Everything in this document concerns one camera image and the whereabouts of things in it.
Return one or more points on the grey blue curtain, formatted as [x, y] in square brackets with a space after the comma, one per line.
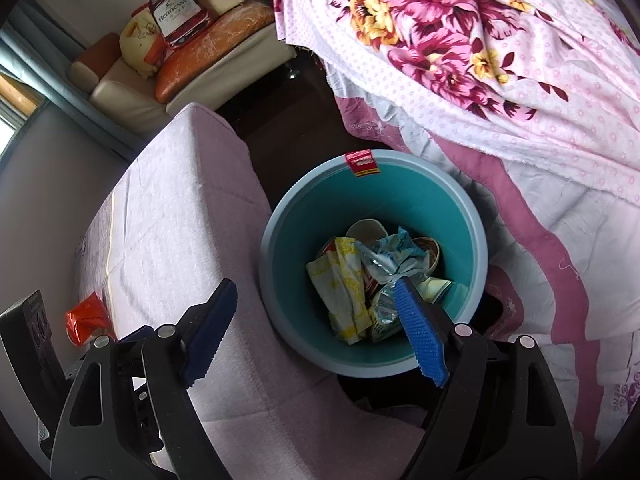
[55, 75]

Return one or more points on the yellow white wrapper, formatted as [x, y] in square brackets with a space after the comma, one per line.
[340, 290]

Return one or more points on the orange cushion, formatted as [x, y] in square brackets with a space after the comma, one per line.
[215, 45]

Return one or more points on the orange plastic wrapper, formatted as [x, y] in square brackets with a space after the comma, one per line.
[87, 320]

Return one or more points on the wooden framed window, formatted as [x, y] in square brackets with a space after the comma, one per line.
[12, 115]

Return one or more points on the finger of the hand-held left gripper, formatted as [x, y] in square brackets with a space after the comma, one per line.
[137, 334]

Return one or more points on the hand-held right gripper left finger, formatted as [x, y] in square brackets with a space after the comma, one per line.
[205, 332]

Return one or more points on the teal plastic bin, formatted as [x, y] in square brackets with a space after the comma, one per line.
[300, 220]

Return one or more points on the mauve pink bedsheet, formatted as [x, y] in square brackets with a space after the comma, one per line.
[550, 245]

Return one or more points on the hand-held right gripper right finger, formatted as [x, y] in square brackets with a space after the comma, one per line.
[420, 330]

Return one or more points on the pale pink tablecloth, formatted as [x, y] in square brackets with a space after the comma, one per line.
[175, 210]

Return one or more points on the silver blue wrapper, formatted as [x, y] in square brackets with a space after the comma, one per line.
[387, 270]

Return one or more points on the yellow pillow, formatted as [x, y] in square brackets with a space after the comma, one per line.
[137, 42]

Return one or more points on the pink floral blanket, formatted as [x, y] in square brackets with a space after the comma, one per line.
[450, 35]

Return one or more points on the cream leather sofa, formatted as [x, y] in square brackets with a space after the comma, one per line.
[130, 100]

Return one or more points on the Hennessy bottle shaped pillow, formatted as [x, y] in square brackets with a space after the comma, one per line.
[177, 12]

